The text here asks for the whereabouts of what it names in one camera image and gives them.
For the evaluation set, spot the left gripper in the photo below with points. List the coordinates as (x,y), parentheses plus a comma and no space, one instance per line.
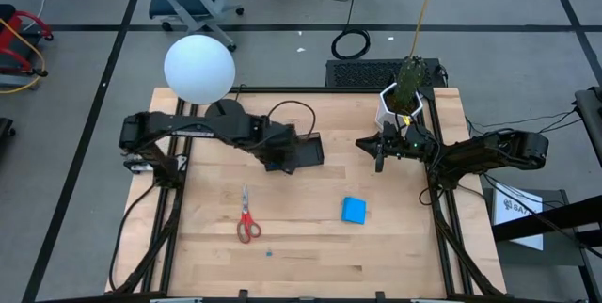
(277,145)

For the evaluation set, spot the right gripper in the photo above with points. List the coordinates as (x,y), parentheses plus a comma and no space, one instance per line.
(414,145)

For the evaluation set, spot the black mesh desk organizer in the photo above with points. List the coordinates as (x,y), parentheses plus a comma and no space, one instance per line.
(310,152)

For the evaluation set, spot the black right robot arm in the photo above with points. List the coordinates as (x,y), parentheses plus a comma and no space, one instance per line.
(494,152)

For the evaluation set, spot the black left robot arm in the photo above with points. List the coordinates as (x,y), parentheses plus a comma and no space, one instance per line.
(202,126)

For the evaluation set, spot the white hexagonal plant pot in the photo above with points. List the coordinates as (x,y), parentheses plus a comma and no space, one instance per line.
(388,110)

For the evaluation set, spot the blue sticky note pad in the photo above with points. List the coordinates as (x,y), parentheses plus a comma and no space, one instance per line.
(353,210)

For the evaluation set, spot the green cactus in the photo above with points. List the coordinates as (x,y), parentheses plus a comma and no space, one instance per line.
(409,82)

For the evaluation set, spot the black perforated metal box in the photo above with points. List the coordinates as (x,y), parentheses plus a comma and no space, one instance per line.
(357,73)

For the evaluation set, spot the white globe table lamp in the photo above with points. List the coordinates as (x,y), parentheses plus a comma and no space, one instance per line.
(197,68)

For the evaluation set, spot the white paper sign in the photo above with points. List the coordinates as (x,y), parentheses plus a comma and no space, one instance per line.
(517,213)

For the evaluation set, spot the black metal beam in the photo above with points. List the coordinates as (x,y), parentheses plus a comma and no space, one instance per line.
(564,216)

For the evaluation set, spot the grey side table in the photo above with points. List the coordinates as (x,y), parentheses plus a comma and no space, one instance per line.
(555,251)

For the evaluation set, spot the red black cart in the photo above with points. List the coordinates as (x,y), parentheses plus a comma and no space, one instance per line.
(14,53)

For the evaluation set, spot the black aluminium table frame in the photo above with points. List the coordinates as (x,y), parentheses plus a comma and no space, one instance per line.
(305,90)

